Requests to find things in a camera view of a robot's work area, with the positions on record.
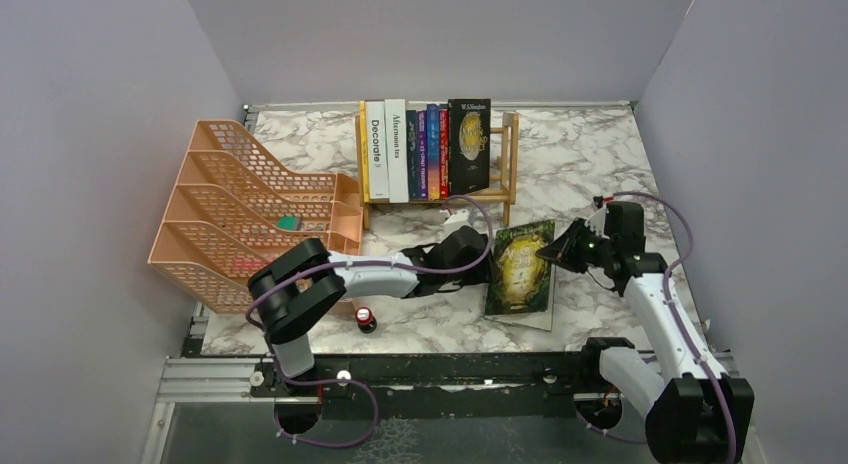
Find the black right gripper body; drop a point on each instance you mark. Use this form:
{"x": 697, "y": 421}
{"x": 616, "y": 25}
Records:
{"x": 598, "y": 247}

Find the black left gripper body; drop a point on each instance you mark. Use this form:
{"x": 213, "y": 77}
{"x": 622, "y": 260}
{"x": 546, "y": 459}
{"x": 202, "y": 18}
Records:
{"x": 480, "y": 273}

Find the green Alice Wonderland book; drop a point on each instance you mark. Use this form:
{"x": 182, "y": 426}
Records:
{"x": 521, "y": 291}

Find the purple 52-Storey Treehouse book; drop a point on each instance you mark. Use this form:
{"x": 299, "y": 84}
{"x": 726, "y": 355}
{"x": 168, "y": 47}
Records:
{"x": 422, "y": 154}

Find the black Moon and Sixpence book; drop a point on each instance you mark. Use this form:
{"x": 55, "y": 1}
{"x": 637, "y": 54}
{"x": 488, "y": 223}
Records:
{"x": 469, "y": 146}

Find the red 13-Storey Treehouse book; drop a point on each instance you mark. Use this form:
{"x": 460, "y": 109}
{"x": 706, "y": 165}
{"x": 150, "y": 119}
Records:
{"x": 443, "y": 150}

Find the blue Jane Eyre book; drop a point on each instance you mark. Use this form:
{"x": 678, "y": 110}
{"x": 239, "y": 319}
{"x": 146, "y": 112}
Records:
{"x": 433, "y": 151}

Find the floral Little Women book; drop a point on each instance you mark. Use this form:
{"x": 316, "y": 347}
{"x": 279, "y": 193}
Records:
{"x": 412, "y": 154}

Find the Afternoon tea coffee cover book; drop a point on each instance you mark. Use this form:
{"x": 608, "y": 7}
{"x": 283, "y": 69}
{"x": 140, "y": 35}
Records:
{"x": 396, "y": 134}

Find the white Furniture Decorate book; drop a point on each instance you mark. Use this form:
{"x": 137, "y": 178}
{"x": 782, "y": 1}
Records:
{"x": 376, "y": 149}

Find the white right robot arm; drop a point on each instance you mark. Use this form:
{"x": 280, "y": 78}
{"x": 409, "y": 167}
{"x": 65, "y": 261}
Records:
{"x": 693, "y": 410}

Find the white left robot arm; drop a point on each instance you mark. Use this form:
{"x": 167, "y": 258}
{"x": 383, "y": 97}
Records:
{"x": 295, "y": 291}

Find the wooden book rack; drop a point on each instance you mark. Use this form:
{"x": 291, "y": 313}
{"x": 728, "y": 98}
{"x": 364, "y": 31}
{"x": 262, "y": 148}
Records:
{"x": 503, "y": 178}

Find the thin yellow book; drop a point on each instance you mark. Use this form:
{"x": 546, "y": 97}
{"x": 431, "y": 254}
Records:
{"x": 363, "y": 153}

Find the red capped small bottle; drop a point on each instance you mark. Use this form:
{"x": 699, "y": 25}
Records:
{"x": 365, "y": 319}

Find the green eraser in organizer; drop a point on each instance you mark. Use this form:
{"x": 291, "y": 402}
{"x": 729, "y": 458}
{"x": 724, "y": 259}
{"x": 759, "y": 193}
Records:
{"x": 290, "y": 223}

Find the pink highlighter in organizer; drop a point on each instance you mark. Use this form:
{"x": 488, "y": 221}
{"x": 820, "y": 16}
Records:
{"x": 245, "y": 267}

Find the orange plastic file organizer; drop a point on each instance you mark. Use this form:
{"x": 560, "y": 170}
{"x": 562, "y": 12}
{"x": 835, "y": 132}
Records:
{"x": 229, "y": 193}

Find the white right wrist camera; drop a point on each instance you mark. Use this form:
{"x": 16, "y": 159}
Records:
{"x": 596, "y": 221}

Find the black metal base rail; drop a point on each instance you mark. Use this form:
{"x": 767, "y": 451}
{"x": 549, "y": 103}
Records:
{"x": 443, "y": 386}

